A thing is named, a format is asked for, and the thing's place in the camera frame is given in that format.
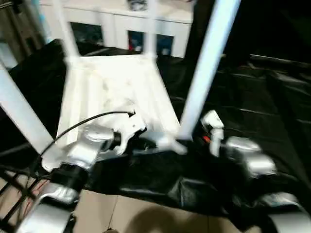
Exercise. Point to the black backdrop cloth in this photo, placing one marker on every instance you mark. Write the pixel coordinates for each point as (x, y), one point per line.
(267, 24)

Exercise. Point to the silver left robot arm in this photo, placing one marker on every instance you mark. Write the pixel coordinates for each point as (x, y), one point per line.
(90, 143)

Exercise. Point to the black plastic mat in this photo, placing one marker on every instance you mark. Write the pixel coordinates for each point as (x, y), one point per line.
(255, 102)

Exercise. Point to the clear bag of dark parts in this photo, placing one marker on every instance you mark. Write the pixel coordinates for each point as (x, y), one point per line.
(136, 4)

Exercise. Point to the grey rounded robot part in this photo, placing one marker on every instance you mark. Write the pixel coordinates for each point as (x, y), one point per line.
(110, 230)

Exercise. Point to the black folding stand frame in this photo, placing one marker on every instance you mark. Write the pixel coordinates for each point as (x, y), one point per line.
(14, 187)

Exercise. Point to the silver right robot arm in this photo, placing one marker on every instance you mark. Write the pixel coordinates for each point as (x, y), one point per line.
(252, 157)

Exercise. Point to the blue printed panel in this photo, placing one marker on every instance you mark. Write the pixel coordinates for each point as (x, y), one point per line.
(41, 21)

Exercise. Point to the red container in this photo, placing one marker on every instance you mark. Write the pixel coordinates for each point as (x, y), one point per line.
(131, 44)

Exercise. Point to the white sideboard cabinet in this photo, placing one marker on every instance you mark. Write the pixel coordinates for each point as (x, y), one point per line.
(109, 17)

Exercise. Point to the white jar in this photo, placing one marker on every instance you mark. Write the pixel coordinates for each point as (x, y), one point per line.
(165, 51)

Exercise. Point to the grey tripod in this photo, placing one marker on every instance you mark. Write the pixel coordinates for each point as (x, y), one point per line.
(19, 26)

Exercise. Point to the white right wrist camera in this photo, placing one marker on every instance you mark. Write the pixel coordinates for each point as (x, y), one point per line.
(212, 119)

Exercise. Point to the white plastic table top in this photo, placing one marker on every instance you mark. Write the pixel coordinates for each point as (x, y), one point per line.
(109, 80)

